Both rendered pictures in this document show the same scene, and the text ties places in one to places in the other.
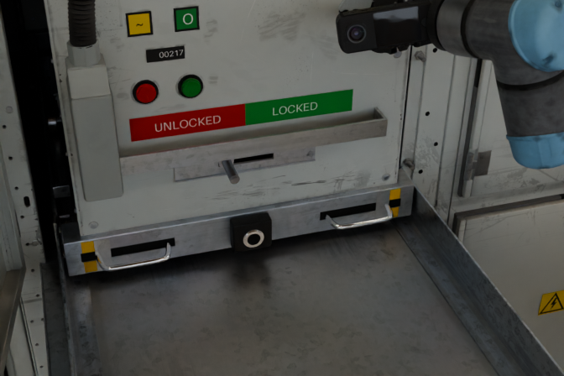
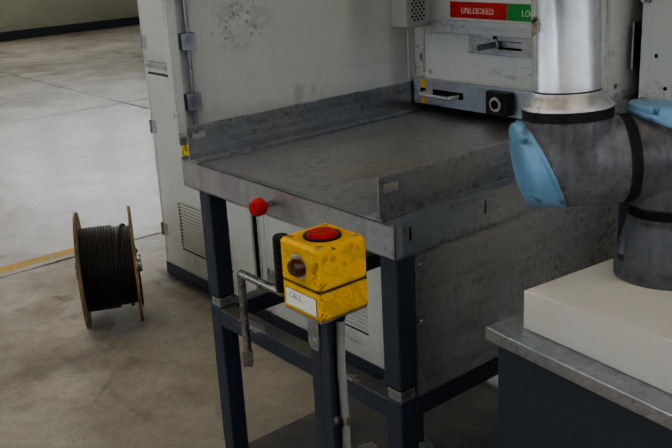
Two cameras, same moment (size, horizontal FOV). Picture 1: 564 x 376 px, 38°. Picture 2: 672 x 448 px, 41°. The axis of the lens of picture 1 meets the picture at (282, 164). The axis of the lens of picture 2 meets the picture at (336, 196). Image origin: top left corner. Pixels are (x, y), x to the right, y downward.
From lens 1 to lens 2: 159 cm
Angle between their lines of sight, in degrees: 63
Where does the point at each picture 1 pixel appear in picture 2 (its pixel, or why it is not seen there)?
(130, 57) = not seen: outside the picture
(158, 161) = (447, 25)
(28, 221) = (420, 70)
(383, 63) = not seen: outside the picture
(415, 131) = (649, 72)
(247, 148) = (491, 28)
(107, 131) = not seen: outside the picture
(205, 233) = (478, 96)
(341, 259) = not seen: hidden behind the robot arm
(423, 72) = (652, 16)
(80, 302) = (404, 111)
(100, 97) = not seen: outside the picture
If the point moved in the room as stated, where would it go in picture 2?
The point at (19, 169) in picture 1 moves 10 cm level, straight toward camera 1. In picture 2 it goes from (420, 33) to (391, 38)
